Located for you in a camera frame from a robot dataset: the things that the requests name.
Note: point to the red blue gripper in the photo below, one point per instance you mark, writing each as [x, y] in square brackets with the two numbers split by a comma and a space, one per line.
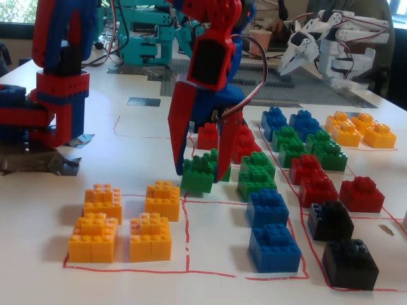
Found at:
[203, 106]

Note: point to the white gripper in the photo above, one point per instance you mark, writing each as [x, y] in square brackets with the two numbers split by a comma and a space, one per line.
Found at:
[294, 60]

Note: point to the green lego block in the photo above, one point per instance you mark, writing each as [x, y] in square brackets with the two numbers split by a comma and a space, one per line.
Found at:
[256, 189]
[257, 165]
[320, 138]
[330, 157]
[286, 138]
[226, 174]
[295, 155]
[197, 182]

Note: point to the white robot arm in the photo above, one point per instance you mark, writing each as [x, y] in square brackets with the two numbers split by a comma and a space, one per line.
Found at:
[349, 35]

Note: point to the red blue robot arm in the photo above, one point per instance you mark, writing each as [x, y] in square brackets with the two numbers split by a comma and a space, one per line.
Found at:
[63, 82]

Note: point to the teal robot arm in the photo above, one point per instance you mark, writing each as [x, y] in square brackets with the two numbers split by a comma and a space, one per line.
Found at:
[143, 44]
[190, 35]

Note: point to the red lego block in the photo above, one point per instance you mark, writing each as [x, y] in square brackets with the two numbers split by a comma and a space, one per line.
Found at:
[246, 131]
[208, 136]
[361, 194]
[318, 192]
[306, 166]
[246, 151]

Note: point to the blue lego block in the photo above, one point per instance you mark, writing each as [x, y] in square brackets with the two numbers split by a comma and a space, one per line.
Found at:
[303, 122]
[275, 251]
[270, 122]
[267, 209]

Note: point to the grey tape marker square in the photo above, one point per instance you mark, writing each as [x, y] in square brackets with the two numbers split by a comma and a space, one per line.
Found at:
[144, 101]

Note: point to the yellow lego block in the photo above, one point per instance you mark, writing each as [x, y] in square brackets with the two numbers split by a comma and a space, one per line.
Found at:
[346, 135]
[162, 200]
[102, 201]
[149, 239]
[337, 119]
[362, 120]
[380, 136]
[92, 241]

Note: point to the black lego block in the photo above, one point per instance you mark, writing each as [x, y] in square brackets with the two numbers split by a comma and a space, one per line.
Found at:
[332, 222]
[349, 267]

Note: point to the long dark grey brick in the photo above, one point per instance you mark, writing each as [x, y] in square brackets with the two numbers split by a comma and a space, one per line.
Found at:
[267, 83]

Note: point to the black chair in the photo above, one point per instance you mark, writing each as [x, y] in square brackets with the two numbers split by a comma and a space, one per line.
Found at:
[4, 58]
[397, 70]

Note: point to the small black foam ball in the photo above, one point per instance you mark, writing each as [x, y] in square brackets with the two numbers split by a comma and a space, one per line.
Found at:
[99, 46]

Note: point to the small brown scrap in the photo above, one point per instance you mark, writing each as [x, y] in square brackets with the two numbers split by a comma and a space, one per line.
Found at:
[385, 229]

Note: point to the pale white object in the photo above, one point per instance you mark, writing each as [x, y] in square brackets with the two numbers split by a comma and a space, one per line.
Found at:
[405, 222]

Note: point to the grey duct tape strip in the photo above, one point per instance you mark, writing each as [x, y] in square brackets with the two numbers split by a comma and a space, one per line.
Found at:
[270, 105]

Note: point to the silver duct tape patch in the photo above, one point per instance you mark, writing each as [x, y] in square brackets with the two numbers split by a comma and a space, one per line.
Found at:
[140, 71]
[359, 98]

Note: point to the crumpled silver duct tape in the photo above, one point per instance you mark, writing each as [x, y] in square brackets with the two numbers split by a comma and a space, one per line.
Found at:
[31, 162]

